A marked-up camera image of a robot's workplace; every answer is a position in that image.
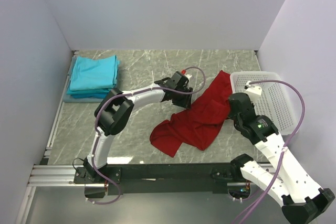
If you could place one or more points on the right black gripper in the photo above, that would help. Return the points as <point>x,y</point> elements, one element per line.
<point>231,115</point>

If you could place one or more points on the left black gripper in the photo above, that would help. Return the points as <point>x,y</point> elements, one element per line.
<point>186,103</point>

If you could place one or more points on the red t shirt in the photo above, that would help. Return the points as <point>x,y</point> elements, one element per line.
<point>199,125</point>

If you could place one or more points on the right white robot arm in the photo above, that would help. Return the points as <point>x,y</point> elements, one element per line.
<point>301,199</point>

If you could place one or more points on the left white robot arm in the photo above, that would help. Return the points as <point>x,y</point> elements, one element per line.
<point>114,111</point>

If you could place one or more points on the white plastic perforated basket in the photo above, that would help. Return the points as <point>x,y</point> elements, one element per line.
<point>274,101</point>

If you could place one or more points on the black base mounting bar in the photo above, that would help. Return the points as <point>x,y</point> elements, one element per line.
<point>158,178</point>

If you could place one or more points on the teal folded t shirt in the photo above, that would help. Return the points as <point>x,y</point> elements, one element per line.
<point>94,93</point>

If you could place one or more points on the light blue folded t shirt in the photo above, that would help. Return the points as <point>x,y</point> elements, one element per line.
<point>89,74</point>

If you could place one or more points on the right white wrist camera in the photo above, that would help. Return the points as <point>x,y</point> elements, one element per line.
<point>252,90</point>

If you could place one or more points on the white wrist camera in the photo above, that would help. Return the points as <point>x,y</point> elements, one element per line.
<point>184,72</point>
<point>252,90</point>

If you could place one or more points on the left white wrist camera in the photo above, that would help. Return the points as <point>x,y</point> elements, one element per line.
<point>184,72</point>

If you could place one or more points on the aluminium frame rail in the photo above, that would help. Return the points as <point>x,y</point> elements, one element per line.
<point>70,139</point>

